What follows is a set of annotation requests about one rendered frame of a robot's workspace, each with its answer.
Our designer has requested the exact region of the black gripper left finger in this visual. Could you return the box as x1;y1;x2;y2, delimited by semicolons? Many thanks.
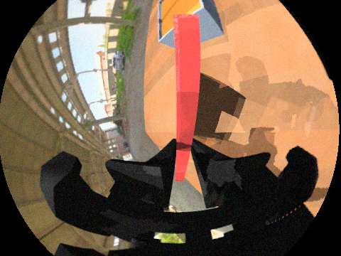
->
105;139;176;210

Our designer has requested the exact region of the dark red lid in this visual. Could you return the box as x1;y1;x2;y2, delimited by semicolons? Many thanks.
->
173;14;201;181

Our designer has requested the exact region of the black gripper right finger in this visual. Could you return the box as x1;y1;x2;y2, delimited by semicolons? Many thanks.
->
190;139;271;208

